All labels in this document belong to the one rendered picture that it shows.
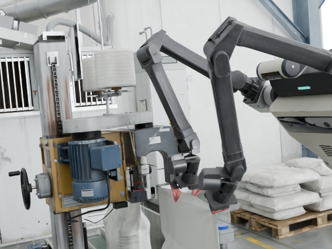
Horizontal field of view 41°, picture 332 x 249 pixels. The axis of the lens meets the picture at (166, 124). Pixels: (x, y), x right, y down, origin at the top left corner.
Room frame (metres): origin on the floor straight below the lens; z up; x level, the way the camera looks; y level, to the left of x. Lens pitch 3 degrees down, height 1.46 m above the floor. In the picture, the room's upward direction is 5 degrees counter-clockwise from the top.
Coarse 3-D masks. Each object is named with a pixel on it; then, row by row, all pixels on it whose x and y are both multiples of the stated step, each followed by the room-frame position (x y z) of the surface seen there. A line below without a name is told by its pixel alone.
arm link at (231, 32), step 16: (224, 32) 1.19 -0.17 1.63; (240, 32) 1.18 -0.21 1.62; (256, 32) 1.20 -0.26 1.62; (208, 48) 1.22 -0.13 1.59; (224, 48) 1.19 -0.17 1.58; (256, 48) 1.22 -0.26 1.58; (272, 48) 1.23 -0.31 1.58; (288, 48) 1.24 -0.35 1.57; (304, 48) 1.24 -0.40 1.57; (320, 48) 1.28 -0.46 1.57; (304, 64) 1.27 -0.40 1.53; (320, 64) 1.27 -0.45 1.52
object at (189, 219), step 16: (160, 192) 1.96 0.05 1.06; (160, 208) 1.97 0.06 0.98; (176, 208) 1.77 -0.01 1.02; (192, 208) 1.66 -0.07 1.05; (208, 208) 1.58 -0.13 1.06; (176, 224) 1.79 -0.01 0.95; (192, 224) 1.67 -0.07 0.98; (208, 224) 1.59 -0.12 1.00; (176, 240) 1.80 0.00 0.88; (192, 240) 1.67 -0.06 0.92; (208, 240) 1.59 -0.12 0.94
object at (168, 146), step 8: (120, 128) 2.25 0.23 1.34; (136, 128) 2.08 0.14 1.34; (144, 128) 2.04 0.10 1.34; (152, 128) 2.05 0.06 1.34; (136, 136) 2.01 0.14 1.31; (144, 136) 2.03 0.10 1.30; (152, 136) 2.05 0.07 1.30; (160, 136) 2.06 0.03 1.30; (168, 136) 2.08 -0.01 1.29; (136, 144) 2.01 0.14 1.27; (144, 144) 2.03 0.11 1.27; (152, 144) 2.04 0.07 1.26; (160, 144) 2.06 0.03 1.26; (168, 144) 2.08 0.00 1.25; (176, 144) 2.10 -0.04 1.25; (136, 152) 2.01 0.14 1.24; (144, 152) 2.03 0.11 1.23; (160, 152) 2.12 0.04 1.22; (168, 152) 2.08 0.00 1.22; (176, 152) 2.09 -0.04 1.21; (136, 168) 2.01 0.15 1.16; (136, 176) 2.02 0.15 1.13; (168, 176) 2.10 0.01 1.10; (136, 184) 2.02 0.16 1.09
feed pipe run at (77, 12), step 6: (66, 0) 4.30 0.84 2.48; (72, 0) 4.30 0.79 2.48; (78, 0) 4.31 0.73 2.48; (84, 0) 4.32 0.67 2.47; (90, 0) 4.34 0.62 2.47; (96, 0) 4.38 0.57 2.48; (66, 6) 4.34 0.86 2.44; (72, 6) 4.35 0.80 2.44; (78, 6) 4.37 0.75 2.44; (78, 12) 5.29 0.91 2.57; (78, 18) 5.29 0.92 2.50
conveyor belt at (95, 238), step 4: (88, 236) 3.70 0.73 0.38; (92, 236) 3.69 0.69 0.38; (96, 236) 3.68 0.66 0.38; (100, 236) 3.67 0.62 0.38; (88, 240) 3.58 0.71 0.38; (92, 240) 3.57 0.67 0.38; (96, 240) 3.57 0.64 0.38; (100, 240) 3.56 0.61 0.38; (104, 240) 3.55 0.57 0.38; (92, 244) 3.47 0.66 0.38; (96, 244) 3.46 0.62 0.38; (100, 244) 3.45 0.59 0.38; (104, 244) 3.44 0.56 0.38; (96, 248) 3.36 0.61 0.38; (100, 248) 3.36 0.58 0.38; (104, 248) 3.35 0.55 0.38
